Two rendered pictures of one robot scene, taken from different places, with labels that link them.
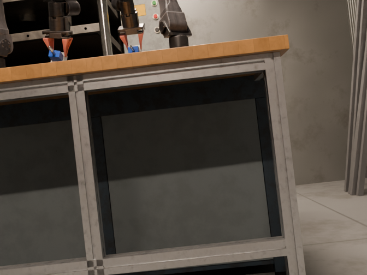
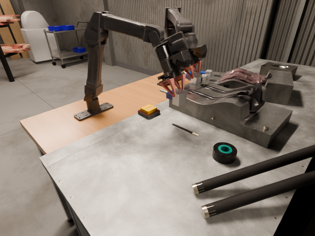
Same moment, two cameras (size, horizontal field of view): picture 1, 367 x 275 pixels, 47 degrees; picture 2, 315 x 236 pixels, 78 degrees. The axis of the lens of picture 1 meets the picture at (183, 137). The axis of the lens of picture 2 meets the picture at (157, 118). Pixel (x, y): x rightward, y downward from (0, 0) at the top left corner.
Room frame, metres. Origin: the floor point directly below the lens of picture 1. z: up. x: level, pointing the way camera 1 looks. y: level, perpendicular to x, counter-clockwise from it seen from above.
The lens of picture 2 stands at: (2.20, -0.44, 1.27)
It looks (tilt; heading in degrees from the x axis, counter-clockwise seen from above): 30 degrees down; 134
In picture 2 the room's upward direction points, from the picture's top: 2 degrees counter-clockwise
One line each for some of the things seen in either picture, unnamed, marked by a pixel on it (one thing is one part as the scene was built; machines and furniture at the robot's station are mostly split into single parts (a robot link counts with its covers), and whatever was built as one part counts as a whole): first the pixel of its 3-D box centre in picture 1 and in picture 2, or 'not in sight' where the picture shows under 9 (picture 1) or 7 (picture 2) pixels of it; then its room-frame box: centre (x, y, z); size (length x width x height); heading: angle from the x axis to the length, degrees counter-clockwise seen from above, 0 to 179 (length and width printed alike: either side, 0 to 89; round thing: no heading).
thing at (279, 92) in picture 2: not in sight; (242, 81); (1.80, 0.75, 0.86); 0.50 x 0.26 x 0.11; 14
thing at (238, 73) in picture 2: not in sight; (243, 74); (1.79, 0.74, 0.90); 0.26 x 0.18 x 0.08; 14
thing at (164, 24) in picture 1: (175, 29); (92, 93); (1.35, -0.01, 0.90); 0.09 x 0.06 x 0.06; 120
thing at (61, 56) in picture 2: not in sight; (70, 44); (-2.99, 1.86, 0.48); 1.01 x 0.59 x 0.96; 89
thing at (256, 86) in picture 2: not in sight; (225, 90); (1.85, 0.40, 0.92); 0.35 x 0.16 x 0.09; 177
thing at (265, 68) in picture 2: not in sight; (277, 70); (1.88, 1.19, 0.84); 0.20 x 0.15 x 0.07; 177
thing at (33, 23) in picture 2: not in sight; (40, 37); (-3.94, 1.49, 0.62); 0.72 x 0.57 x 1.24; 90
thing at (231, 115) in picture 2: not in sight; (226, 101); (1.86, 0.39, 0.87); 0.50 x 0.26 x 0.14; 177
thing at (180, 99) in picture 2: (133, 50); (171, 94); (1.71, 0.16, 0.94); 0.13 x 0.05 x 0.05; 177
